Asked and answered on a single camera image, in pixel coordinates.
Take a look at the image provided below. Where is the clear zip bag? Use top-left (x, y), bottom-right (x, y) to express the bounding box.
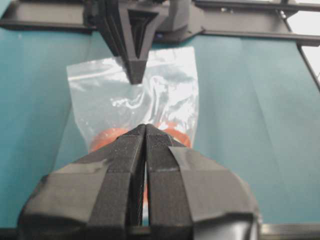
top-left (66, 47), bottom-right (199, 151)

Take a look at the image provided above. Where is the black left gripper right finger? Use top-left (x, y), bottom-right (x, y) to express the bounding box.
top-left (145, 124), bottom-right (262, 240)

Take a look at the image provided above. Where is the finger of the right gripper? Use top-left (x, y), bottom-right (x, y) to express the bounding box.
top-left (96, 0), bottom-right (160, 85)

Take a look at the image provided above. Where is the red tape roll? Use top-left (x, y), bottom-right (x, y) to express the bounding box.
top-left (155, 121), bottom-right (192, 148)
top-left (89, 127), bottom-right (129, 153)

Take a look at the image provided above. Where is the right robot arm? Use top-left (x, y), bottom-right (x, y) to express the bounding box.
top-left (92, 0), bottom-right (261, 240)

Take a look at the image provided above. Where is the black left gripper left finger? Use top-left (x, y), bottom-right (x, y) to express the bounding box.
top-left (17, 124), bottom-right (146, 240)

